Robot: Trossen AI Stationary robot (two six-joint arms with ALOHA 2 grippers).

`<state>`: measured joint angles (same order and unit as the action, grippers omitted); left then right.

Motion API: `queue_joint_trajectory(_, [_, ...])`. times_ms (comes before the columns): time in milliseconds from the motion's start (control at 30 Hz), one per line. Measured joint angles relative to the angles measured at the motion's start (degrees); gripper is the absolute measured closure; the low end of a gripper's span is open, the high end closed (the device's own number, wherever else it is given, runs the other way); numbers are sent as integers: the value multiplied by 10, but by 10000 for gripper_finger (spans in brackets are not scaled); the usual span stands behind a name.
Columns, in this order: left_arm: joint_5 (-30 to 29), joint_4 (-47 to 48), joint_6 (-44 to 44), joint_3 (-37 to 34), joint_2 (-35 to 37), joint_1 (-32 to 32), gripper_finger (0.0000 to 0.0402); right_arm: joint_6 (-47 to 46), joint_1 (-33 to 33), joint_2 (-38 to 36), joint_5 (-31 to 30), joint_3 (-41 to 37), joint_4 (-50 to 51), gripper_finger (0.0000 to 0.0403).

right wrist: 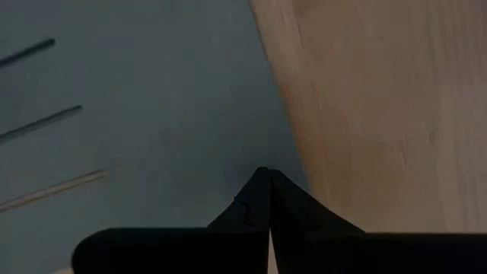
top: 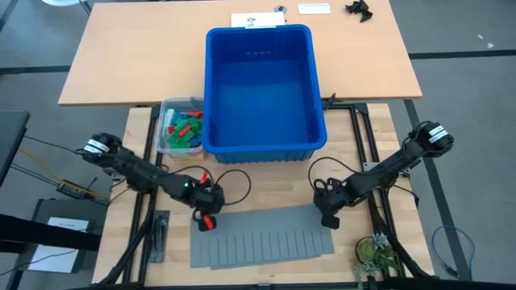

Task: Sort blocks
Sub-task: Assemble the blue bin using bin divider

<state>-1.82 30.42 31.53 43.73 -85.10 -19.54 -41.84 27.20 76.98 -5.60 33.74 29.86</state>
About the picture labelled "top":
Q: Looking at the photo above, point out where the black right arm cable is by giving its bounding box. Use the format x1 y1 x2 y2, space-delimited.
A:
308 155 364 194

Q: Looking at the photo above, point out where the black floor box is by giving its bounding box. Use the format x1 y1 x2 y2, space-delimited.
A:
26 197 98 275

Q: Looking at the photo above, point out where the white flat rectangular pad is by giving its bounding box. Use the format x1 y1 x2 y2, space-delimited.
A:
298 2 332 16

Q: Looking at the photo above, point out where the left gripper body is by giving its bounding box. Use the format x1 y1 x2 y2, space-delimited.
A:
189 183 226 215

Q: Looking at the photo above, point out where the small electronics board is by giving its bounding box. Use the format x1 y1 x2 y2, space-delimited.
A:
55 180 88 199

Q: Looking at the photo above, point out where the clear plastic block container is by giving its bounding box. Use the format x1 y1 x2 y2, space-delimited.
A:
156 95 206 159

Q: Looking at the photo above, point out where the black plastic bracket part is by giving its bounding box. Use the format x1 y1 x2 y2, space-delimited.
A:
344 0 374 23

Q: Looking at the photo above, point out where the black metal bar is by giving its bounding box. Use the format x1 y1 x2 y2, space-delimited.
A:
0 213 102 253

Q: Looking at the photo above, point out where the grey divider with long slots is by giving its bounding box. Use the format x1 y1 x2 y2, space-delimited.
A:
189 203 335 269

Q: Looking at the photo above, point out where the beige laminate desk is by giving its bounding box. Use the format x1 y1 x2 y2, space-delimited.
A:
57 0 423 106

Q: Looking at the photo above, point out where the black aluminium rig frame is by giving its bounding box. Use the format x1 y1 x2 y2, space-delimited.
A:
96 102 440 290

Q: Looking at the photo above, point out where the large blue plastic bin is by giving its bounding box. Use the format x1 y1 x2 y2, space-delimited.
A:
201 23 328 164

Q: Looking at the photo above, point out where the black side table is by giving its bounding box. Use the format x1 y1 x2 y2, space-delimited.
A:
0 110 31 186

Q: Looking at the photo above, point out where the potted succulent plant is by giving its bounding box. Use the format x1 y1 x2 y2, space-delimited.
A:
353 232 404 289

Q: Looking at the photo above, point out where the blue coiled floor cable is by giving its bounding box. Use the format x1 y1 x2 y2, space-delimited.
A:
431 225 476 279

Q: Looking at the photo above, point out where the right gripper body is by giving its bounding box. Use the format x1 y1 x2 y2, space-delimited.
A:
314 176 352 217

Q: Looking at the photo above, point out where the black table clamp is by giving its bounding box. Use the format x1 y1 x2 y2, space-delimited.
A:
321 92 338 112

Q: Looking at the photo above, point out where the yellow floor cable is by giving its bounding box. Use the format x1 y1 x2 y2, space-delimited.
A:
18 147 110 199

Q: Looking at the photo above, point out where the white cardboard box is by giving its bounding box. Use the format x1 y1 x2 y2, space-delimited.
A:
231 11 286 30

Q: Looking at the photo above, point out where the white paper sheet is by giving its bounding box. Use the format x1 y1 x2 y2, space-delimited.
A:
28 217 89 274

